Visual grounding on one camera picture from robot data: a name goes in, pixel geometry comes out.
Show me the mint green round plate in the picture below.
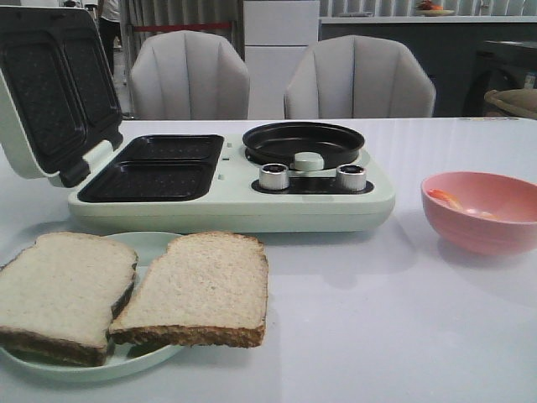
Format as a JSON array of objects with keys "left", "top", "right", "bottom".
[{"left": 1, "top": 232, "right": 181, "bottom": 383}]

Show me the right silver control knob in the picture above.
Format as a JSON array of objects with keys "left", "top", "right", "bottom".
[{"left": 336, "top": 164, "right": 367, "bottom": 192}]

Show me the left silver control knob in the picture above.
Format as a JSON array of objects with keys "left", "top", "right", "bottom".
[{"left": 258, "top": 163, "right": 289, "bottom": 191}]

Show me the orange white shrimp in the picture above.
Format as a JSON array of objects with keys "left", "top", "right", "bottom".
[{"left": 426, "top": 189, "right": 497, "bottom": 219}]

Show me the dark grey counter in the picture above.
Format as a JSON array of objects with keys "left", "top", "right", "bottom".
[{"left": 320, "top": 16, "right": 536, "bottom": 117}]

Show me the round black frying pan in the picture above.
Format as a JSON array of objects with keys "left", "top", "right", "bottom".
[{"left": 242, "top": 121, "right": 365, "bottom": 170}]

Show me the white cabinet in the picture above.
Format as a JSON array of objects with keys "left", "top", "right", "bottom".
[{"left": 243, "top": 1, "right": 320, "bottom": 120}]

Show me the dark appliance on right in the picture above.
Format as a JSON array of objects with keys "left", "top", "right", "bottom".
[{"left": 462, "top": 40, "right": 536, "bottom": 117}]

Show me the mint green breakfast maker lid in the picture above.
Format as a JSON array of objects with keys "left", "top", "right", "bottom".
[{"left": 1, "top": 5, "right": 123, "bottom": 187}]

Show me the white bread slice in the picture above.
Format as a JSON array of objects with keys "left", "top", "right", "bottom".
[
  {"left": 109, "top": 232, "right": 269, "bottom": 348},
  {"left": 1, "top": 232, "right": 138, "bottom": 367}
]

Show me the mint green breakfast maker base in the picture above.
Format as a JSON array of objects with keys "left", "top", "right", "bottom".
[{"left": 68, "top": 133, "right": 395, "bottom": 233}]

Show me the fruit plate on counter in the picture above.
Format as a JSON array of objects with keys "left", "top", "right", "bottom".
[{"left": 415, "top": 0, "right": 454, "bottom": 17}]

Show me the beige cushion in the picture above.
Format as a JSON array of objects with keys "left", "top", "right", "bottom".
[{"left": 484, "top": 88, "right": 537, "bottom": 119}]

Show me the left grey upholstered chair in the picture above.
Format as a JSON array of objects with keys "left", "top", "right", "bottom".
[{"left": 129, "top": 30, "right": 250, "bottom": 120}]

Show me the pink plastic bowl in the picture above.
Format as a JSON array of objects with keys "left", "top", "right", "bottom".
[{"left": 421, "top": 171, "right": 536, "bottom": 255}]

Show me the right grey upholstered chair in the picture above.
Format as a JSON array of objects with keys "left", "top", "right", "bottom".
[{"left": 284, "top": 35, "right": 436, "bottom": 119}]

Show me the grey upholstered chair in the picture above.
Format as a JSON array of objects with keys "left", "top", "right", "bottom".
[
  {"left": 284, "top": 35, "right": 436, "bottom": 119},
  {"left": 129, "top": 30, "right": 250, "bottom": 120}
]

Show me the silver control knob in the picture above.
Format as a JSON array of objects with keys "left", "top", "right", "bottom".
[
  {"left": 336, "top": 164, "right": 367, "bottom": 192},
  {"left": 258, "top": 163, "right": 289, "bottom": 191}
]

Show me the red barrier belt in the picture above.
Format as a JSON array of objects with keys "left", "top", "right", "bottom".
[{"left": 132, "top": 21, "right": 233, "bottom": 33}]

